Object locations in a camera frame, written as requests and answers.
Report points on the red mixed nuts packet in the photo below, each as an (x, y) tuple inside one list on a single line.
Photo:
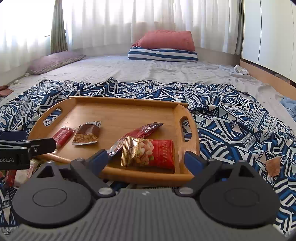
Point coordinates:
[(141, 152)]

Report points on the red silver snack bar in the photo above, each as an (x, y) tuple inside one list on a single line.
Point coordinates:
[(142, 132)]

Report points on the blue white patterned blanket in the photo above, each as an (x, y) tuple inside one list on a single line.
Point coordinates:
[(232, 125)]

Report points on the red candy bar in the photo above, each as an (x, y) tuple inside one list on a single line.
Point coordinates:
[(62, 136)]

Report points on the purple cushion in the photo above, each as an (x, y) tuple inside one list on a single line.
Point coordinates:
[(52, 62)]

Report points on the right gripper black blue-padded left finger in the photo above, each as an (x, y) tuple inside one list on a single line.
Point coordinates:
[(87, 173)]

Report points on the green drape curtain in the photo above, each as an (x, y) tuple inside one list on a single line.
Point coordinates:
[(58, 41)]

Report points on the red pillow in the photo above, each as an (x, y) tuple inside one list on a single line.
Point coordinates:
[(181, 40)]

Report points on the red Biscoff packet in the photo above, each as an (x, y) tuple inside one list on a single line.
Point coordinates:
[(10, 178)]

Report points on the brown almond snack packet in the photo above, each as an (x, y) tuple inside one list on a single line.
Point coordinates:
[(87, 133)]

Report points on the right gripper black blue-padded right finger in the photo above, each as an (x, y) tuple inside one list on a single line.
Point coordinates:
[(204, 172)]

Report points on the white sheer curtain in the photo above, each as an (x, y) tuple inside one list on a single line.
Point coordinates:
[(26, 25)]

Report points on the brown cloth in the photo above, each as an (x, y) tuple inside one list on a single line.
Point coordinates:
[(5, 90)]

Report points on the wooden serving tray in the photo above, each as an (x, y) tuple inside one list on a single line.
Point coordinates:
[(119, 116)]

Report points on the blue white striped pillow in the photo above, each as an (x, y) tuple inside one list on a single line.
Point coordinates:
[(171, 55)]

